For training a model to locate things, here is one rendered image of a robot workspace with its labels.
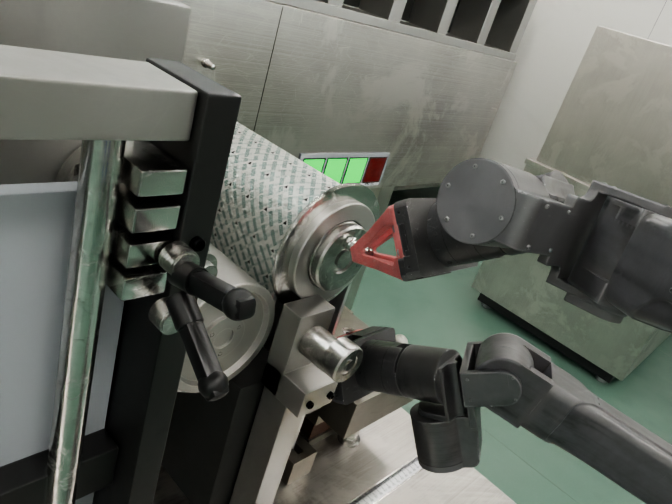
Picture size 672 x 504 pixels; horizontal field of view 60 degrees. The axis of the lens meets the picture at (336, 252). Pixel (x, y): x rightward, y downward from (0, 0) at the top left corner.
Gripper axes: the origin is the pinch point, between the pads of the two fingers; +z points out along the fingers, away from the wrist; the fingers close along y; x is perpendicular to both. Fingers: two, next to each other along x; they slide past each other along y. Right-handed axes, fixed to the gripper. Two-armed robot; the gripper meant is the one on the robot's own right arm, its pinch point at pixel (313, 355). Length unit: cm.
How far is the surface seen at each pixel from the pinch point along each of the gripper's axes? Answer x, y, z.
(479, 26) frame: 52, 64, 7
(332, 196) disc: 19.3, -8.5, -13.4
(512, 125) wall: 69, 444, 177
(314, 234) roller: 15.9, -10.6, -12.5
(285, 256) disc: 14.1, -12.6, -10.5
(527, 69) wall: 114, 444, 160
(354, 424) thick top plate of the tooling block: -10.6, 5.3, -1.1
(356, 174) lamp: 23.3, 36.6, 20.9
